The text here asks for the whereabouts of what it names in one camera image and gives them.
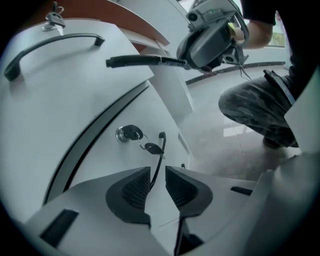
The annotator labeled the window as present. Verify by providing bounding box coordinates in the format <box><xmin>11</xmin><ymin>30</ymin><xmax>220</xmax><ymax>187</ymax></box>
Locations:
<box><xmin>268</xmin><ymin>11</ymin><xmax>286</xmax><ymax>48</ymax></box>

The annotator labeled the person's right forearm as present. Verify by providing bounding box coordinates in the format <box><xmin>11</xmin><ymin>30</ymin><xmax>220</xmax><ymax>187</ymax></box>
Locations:
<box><xmin>234</xmin><ymin>18</ymin><xmax>274</xmax><ymax>50</ymax></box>

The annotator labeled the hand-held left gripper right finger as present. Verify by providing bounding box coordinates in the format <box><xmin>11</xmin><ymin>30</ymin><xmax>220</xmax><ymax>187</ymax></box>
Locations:
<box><xmin>164</xmin><ymin>165</ymin><xmax>256</xmax><ymax>256</ymax></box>

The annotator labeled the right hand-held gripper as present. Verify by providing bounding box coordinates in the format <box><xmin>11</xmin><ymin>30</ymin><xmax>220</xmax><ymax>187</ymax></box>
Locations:
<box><xmin>105</xmin><ymin>0</ymin><xmax>250</xmax><ymax>73</ymax></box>

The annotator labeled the person's camouflage trouser leg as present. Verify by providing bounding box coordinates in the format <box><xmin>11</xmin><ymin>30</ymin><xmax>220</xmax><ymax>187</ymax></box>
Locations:
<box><xmin>218</xmin><ymin>74</ymin><xmax>301</xmax><ymax>149</ymax></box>

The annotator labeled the thin black cable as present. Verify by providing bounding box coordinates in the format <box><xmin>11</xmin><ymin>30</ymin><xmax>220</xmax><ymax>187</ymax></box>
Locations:
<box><xmin>238</xmin><ymin>62</ymin><xmax>252</xmax><ymax>81</ymax></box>

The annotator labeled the black waist strap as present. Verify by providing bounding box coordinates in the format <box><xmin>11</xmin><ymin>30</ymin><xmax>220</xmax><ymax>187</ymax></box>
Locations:
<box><xmin>263</xmin><ymin>69</ymin><xmax>297</xmax><ymax>107</ymax></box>

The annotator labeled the person's dark shoe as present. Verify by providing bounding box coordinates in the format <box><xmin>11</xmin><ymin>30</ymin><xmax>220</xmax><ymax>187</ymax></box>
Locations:
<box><xmin>262</xmin><ymin>136</ymin><xmax>285</xmax><ymax>151</ymax></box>

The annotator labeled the black curved drawer handle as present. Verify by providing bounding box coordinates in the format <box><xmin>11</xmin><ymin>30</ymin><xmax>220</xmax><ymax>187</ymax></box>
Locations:
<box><xmin>149</xmin><ymin>131</ymin><xmax>167</xmax><ymax>188</ymax></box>
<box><xmin>3</xmin><ymin>33</ymin><xmax>106</xmax><ymax>82</ymax></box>

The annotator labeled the silver drawer lock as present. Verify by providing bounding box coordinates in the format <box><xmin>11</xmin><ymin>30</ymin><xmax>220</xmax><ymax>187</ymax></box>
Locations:
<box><xmin>115</xmin><ymin>126</ymin><xmax>129</xmax><ymax>144</ymax></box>

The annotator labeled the black-headed key on ring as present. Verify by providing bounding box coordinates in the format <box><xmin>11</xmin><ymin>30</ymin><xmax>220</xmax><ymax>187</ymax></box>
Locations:
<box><xmin>136</xmin><ymin>134</ymin><xmax>166</xmax><ymax>157</ymax></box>

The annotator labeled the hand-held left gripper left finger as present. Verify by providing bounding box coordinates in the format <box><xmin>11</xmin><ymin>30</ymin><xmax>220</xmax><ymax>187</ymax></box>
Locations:
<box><xmin>23</xmin><ymin>166</ymin><xmax>176</xmax><ymax>256</ymax></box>

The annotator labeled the bunch of black-headed keys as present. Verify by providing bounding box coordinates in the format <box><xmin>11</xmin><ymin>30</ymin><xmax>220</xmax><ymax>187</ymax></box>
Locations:
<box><xmin>41</xmin><ymin>1</ymin><xmax>67</xmax><ymax>36</ymax></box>

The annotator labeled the dark skirting strip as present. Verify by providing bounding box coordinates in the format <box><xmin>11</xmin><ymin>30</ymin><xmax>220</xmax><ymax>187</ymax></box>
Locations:
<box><xmin>184</xmin><ymin>60</ymin><xmax>286</xmax><ymax>86</ymax></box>

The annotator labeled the person's black shirt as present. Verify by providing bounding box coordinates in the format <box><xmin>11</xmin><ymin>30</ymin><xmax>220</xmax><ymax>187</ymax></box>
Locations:
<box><xmin>240</xmin><ymin>0</ymin><xmax>320</xmax><ymax>102</ymax></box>

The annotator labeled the white drawer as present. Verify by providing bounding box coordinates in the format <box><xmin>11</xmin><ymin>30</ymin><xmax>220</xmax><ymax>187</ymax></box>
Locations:
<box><xmin>46</xmin><ymin>83</ymin><xmax>192</xmax><ymax>201</ymax></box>
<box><xmin>0</xmin><ymin>17</ymin><xmax>155</xmax><ymax>223</ymax></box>

